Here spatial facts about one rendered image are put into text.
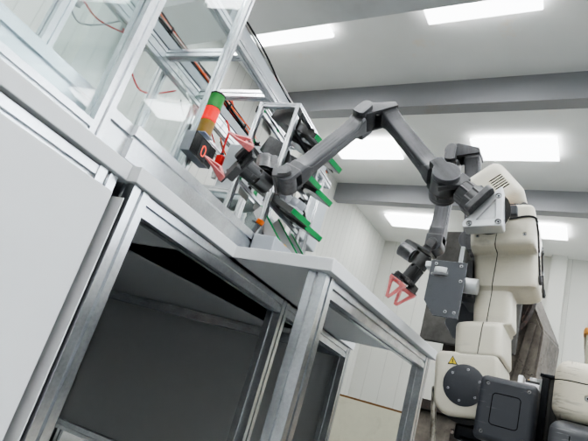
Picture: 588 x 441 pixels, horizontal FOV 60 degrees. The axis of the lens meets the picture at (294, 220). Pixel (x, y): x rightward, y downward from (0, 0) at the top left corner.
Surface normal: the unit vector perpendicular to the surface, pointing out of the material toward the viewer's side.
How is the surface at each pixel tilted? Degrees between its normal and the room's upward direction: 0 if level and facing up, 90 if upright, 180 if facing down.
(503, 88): 90
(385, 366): 90
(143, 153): 90
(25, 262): 90
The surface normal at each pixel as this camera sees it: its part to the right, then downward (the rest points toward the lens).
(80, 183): 0.90, 0.13
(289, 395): -0.46, -0.42
